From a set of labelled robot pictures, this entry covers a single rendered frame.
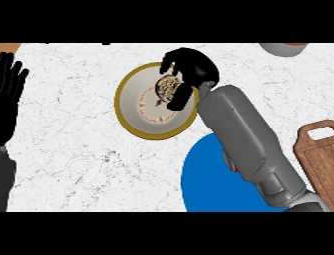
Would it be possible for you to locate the white plate with gold rim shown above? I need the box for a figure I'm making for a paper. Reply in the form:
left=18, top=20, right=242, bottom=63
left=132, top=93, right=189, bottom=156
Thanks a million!
left=114, top=61, right=201, bottom=141

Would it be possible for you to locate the brown cupcake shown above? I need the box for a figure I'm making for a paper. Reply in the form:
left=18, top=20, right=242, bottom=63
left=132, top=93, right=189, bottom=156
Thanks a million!
left=154, top=74, right=183, bottom=102

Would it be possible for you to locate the brown wooden cutting board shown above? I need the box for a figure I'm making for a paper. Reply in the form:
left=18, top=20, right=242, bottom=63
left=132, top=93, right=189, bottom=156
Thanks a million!
left=291, top=119, right=334, bottom=213

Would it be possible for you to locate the blue round placemat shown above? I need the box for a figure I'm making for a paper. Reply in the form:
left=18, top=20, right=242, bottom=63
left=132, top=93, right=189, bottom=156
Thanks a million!
left=180, top=132, right=290, bottom=213

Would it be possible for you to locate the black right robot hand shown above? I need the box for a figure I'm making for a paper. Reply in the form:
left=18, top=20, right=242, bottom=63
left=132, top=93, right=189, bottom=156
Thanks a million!
left=158, top=47, right=220, bottom=112

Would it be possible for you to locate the grey bowl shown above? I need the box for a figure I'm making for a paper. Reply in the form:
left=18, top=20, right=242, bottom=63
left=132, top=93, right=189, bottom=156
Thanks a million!
left=257, top=43, right=310, bottom=58

